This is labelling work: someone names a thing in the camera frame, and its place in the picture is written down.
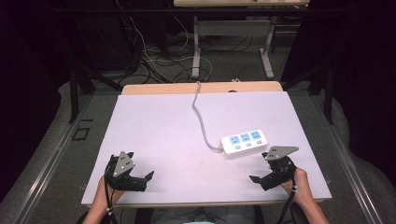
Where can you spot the person's right hand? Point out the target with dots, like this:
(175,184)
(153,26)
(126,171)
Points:
(300,189)

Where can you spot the wooden table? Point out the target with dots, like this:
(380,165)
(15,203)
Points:
(162,88)

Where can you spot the metal floor rail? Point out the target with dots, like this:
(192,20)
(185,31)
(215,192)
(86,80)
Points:
(46,168)
(345,161)

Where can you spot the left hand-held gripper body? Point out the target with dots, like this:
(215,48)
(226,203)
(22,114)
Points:
(124,165)

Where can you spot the white table cover sheet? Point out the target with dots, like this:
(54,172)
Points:
(168,140)

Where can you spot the white power strip blue sockets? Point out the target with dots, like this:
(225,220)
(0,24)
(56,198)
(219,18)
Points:
(244,143)

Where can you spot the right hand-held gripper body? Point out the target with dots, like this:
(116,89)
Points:
(280,169)

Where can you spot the person's lap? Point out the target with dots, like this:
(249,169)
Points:
(202,215)

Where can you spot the person's left hand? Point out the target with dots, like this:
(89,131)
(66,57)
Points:
(104,196)

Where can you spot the white-legged background desk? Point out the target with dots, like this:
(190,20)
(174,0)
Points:
(232,28)

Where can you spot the black metal stand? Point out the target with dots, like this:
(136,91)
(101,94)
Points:
(328,93)
(74,93)

